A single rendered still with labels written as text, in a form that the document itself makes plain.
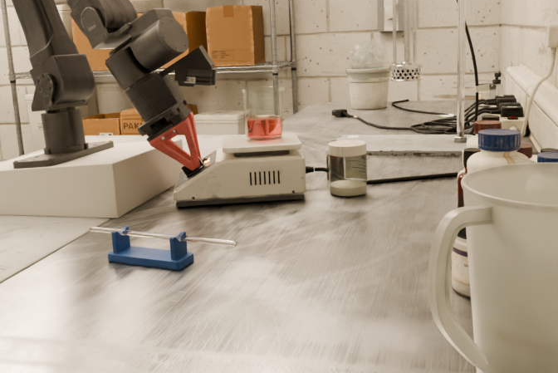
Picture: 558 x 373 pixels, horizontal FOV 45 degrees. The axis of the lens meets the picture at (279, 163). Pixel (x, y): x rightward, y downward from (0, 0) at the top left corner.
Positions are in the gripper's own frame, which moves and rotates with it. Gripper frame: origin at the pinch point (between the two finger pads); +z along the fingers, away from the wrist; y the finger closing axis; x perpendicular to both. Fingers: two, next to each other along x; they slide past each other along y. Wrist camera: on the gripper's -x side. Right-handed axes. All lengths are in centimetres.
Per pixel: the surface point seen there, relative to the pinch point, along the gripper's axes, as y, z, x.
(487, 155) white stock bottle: -25.2, 13.7, -35.0
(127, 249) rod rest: -25.5, 1.2, 6.5
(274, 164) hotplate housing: -2.8, 6.3, -10.6
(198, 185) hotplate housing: -3.8, 2.9, 0.5
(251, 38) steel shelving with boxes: 223, -5, -3
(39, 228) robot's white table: -11.5, -5.0, 20.9
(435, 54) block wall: 236, 50, -75
